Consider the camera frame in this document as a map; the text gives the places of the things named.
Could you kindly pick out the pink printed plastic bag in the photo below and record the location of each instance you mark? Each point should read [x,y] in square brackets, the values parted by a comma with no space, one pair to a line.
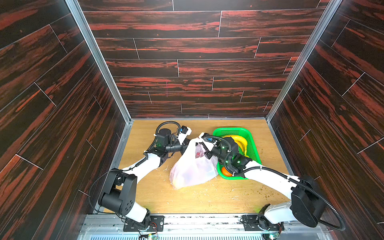
[189,171]

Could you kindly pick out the metal base rail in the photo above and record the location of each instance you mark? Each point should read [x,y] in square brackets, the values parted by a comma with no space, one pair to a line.
[196,227]

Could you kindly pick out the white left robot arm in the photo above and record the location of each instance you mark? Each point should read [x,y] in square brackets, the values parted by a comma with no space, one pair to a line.
[119,190]

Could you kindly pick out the pink dragon fruit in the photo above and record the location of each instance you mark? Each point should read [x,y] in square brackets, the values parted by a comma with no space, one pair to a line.
[199,154]

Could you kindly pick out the aluminium corner post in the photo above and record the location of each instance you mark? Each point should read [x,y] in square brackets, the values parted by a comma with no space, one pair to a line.
[91,42]
[318,31]

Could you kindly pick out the orange fake fruit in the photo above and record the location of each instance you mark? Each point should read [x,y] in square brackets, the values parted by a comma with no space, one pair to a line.
[225,172]

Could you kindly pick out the green plastic basket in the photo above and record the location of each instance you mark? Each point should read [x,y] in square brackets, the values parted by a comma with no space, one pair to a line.
[252,151]

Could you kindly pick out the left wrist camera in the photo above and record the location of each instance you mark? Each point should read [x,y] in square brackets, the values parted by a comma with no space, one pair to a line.
[184,132]

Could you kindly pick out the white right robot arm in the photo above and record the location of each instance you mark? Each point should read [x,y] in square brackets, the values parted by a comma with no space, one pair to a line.
[306,204]

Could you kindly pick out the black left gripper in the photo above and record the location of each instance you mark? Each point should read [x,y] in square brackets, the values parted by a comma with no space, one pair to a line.
[184,147]

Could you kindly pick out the yellow banana bunch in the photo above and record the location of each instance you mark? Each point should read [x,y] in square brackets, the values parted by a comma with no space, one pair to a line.
[242,142]

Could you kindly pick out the aluminium corner post right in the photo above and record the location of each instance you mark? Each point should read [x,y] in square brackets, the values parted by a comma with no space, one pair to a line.
[318,31]

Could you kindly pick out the aluminium corner post left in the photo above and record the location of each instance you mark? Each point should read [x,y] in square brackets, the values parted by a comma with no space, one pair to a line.
[91,42]

